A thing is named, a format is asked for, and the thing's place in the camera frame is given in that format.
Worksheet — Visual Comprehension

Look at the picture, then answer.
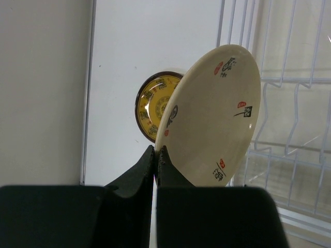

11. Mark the yellow patterned plate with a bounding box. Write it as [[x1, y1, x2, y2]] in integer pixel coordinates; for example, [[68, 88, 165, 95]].
[[134, 71, 183, 143]]

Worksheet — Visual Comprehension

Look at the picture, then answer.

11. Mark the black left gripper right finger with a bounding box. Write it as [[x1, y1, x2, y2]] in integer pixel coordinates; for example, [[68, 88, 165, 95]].
[[156, 146, 289, 247]]

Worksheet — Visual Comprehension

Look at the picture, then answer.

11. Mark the white wire dish rack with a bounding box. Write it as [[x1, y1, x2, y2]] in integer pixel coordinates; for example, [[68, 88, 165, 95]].
[[216, 1, 330, 247]]

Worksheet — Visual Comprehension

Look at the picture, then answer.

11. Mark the cream patterned plate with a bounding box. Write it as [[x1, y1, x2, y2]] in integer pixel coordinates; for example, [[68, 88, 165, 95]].
[[155, 44, 261, 187]]

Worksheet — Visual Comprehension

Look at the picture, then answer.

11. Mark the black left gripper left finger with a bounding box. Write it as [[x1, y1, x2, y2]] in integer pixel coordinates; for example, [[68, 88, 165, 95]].
[[1, 146, 155, 247]]

